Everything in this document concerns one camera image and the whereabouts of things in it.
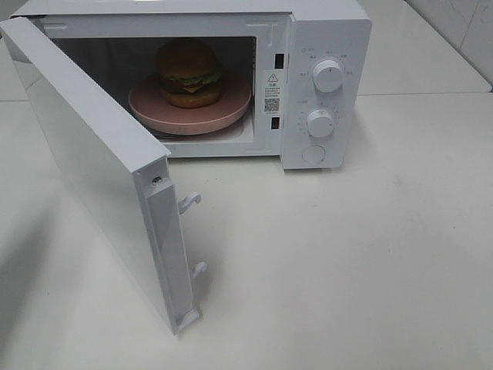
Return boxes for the glass microwave turntable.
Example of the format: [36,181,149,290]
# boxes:
[149,126,244,142]

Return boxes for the lower white timer knob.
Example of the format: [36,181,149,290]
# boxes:
[307,109,336,138]

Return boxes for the pink round plate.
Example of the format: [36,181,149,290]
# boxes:
[128,73,252,136]

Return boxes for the round white door button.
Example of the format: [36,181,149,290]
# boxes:
[302,145,326,165]

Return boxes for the burger with lettuce and cheese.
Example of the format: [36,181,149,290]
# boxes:
[154,38,223,109]

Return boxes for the upper white power knob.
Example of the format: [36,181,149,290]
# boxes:
[313,56,345,93]

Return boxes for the white microwave door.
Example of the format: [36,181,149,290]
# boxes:
[1,17,206,333]

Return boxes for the white microwave oven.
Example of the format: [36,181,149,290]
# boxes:
[8,1,371,170]

